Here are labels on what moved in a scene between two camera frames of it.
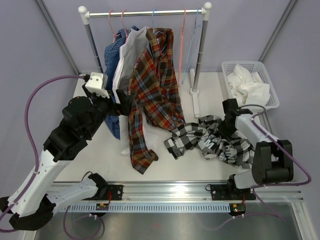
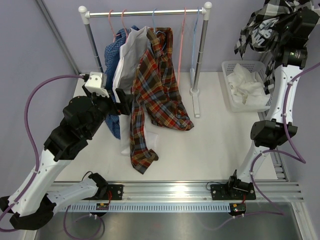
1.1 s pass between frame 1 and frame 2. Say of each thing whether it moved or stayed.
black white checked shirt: moved
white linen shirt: stayed
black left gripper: stayed
